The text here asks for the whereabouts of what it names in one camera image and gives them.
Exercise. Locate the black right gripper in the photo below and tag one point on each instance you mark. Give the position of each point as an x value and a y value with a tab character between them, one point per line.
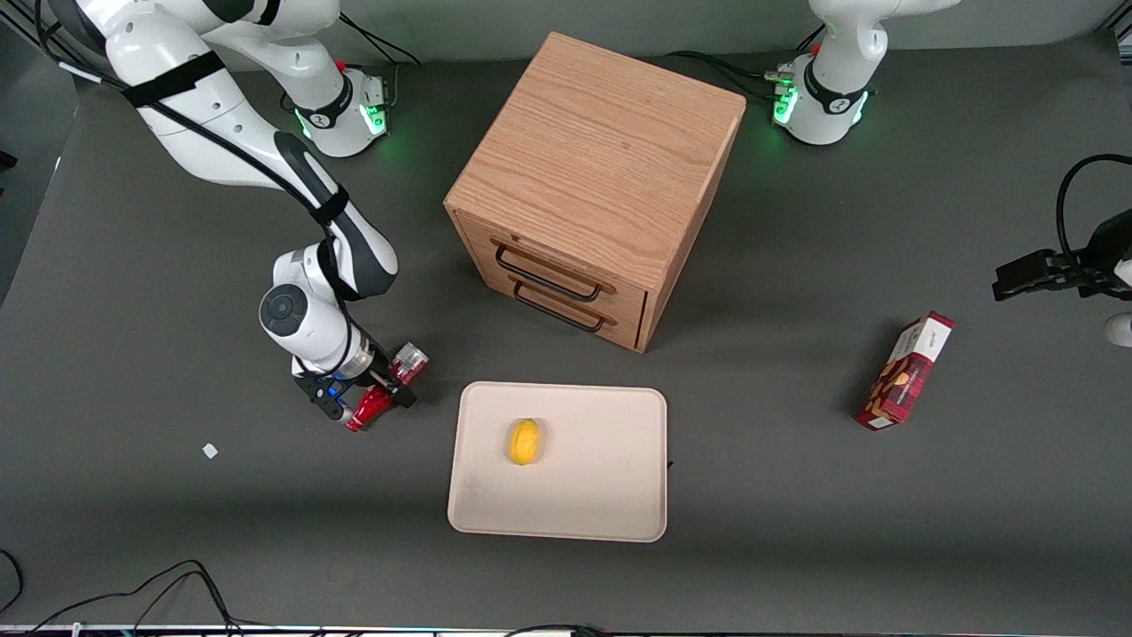
378	372

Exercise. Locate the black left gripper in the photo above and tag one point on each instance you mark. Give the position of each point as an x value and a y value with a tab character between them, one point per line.
1093	263

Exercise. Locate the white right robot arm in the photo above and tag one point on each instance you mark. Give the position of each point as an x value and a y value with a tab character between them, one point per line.
212	133

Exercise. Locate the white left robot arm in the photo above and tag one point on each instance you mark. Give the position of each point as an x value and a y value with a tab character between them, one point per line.
836	53

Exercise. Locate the beige rectangular tray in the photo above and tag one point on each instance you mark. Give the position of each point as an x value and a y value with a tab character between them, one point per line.
584	478

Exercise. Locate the yellow lemon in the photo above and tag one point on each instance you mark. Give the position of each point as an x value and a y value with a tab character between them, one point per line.
523	441

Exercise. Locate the red cookie box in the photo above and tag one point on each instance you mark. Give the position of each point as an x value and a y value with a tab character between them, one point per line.
904	376

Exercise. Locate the wooden drawer front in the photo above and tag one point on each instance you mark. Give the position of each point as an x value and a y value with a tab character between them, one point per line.
630	329
619	296

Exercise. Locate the wooden drawer cabinet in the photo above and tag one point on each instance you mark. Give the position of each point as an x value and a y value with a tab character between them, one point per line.
601	150

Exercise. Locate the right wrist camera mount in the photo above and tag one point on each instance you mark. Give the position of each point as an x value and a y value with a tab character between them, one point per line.
323	398

